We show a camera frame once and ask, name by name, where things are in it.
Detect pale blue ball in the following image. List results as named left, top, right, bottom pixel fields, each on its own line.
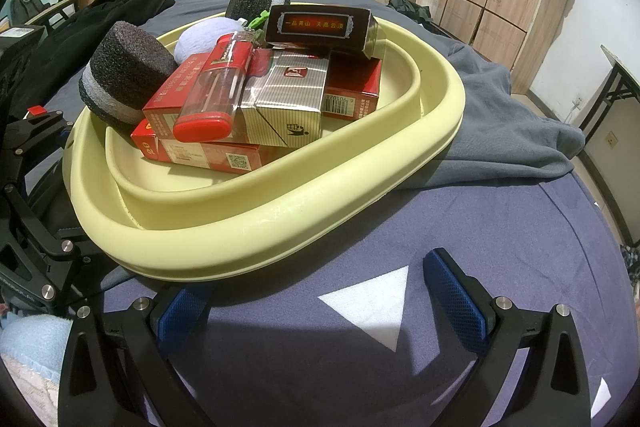
left=173, top=18, right=247, bottom=64

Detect red transparent lighter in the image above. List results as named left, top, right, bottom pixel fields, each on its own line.
left=173, top=32, right=256, bottom=143

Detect folding desk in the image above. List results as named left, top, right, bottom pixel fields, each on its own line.
left=579, top=44, right=640, bottom=145

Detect dark backpack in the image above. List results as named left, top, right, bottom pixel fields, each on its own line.
left=10, top=0, right=47, bottom=26

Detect dark clothes heap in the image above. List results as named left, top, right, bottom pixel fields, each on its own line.
left=362, top=0, right=451, bottom=34

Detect pale yellow plastic basin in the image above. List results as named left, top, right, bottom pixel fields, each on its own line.
left=62, top=9, right=467, bottom=282

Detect wooden side table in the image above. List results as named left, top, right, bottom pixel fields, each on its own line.
left=25, top=0, right=94, bottom=28

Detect dark brown cigarette box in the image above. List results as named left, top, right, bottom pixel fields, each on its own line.
left=263, top=4, right=387, bottom=60

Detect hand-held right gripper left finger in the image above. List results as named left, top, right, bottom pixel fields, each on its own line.
left=57, top=284, right=216, bottom=427

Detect large black foam cylinder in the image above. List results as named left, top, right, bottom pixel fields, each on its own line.
left=78, top=21, right=179, bottom=138

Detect light blue towel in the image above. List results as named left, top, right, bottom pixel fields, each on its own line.
left=0, top=313, right=73, bottom=380

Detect green plastic clip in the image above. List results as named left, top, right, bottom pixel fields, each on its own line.
left=249, top=9, right=274, bottom=32

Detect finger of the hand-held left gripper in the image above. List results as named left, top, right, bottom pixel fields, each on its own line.
left=47, top=229, right=108, bottom=319
left=0, top=106, right=77, bottom=208

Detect black jacket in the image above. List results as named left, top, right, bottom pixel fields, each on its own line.
left=10, top=0, right=177, bottom=112

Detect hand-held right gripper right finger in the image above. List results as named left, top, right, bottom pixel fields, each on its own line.
left=422, top=248, right=593, bottom=427

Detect red and white cigarette pack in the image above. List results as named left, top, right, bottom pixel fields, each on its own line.
left=131, top=119, right=265, bottom=170

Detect red and silver cigarette pack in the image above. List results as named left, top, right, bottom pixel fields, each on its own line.
left=235, top=51, right=331, bottom=146

